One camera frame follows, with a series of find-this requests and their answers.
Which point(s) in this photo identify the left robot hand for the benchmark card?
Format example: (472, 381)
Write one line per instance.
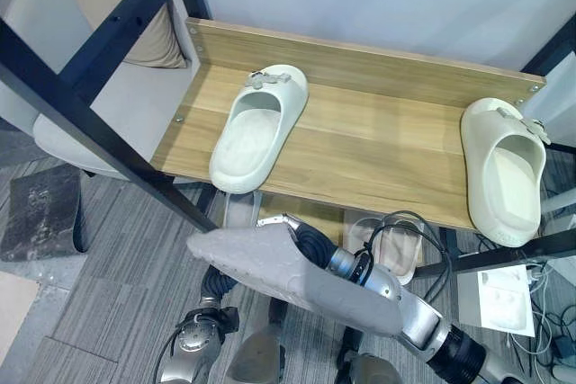
(217, 283)

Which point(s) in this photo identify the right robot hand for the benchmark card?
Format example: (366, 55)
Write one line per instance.
(315, 244)

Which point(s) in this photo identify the grey-white slipper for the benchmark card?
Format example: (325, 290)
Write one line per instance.
(315, 285)

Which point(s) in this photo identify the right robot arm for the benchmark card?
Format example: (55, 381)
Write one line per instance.
(418, 312)

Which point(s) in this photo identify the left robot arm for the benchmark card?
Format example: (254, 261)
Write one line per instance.
(193, 348)

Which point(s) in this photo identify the wooden shoe rack shelf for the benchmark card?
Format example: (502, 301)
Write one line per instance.
(360, 132)

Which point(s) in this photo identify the pale grey slipper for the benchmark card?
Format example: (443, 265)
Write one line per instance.
(240, 208)

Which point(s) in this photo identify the pink-lined slipper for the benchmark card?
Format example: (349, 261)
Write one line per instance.
(396, 249)

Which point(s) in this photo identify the left robot leg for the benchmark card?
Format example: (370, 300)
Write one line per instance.
(258, 357)

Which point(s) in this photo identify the robot leg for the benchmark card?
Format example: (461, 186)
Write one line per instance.
(369, 368)
(258, 357)

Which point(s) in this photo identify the cream slipper with charm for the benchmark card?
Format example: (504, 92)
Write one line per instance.
(252, 141)
(508, 177)

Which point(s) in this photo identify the right robot leg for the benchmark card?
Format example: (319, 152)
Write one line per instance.
(369, 368)

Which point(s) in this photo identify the dark stone-look mat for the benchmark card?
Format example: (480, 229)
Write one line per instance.
(40, 213)

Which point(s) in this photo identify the white foam tray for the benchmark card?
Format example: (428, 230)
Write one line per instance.
(499, 298)

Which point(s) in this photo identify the brown cardboard sheet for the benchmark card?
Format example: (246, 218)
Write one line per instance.
(15, 300)

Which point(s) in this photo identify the grey upholstered chair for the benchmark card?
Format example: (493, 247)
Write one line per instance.
(117, 87)

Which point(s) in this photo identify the beige cushion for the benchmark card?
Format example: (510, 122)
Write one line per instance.
(148, 38)

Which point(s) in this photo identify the black power adapter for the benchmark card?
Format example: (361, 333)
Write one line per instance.
(564, 345)

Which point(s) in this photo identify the black metal rack frame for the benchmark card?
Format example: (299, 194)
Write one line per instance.
(90, 114)

